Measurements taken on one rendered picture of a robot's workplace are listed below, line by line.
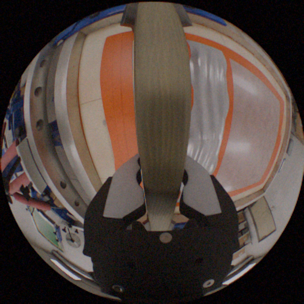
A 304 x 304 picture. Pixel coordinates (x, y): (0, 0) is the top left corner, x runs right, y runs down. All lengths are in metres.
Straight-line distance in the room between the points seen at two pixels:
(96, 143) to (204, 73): 0.22
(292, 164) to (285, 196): 0.91
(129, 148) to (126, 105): 0.07
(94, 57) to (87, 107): 0.10
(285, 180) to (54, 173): 4.01
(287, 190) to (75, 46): 4.05
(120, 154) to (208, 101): 0.17
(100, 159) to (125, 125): 0.09
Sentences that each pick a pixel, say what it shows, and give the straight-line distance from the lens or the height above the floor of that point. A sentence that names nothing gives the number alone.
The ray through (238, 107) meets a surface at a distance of 0.22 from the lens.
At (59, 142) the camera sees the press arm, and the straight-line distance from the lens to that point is 0.36.
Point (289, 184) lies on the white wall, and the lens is 3.82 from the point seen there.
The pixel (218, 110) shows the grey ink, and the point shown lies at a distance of 0.18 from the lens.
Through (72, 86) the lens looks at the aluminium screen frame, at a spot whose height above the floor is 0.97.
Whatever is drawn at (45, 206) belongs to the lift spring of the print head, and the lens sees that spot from 0.67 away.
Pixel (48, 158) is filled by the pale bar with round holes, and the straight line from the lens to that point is 0.23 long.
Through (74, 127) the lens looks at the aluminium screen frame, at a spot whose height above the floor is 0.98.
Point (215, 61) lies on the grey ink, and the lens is 0.20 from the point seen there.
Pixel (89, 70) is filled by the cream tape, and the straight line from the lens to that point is 0.20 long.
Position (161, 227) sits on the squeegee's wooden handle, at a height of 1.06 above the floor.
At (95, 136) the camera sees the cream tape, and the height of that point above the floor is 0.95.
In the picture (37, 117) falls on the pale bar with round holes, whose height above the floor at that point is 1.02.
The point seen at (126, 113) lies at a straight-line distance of 0.16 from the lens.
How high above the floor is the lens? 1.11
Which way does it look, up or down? 60 degrees down
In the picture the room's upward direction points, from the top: 177 degrees counter-clockwise
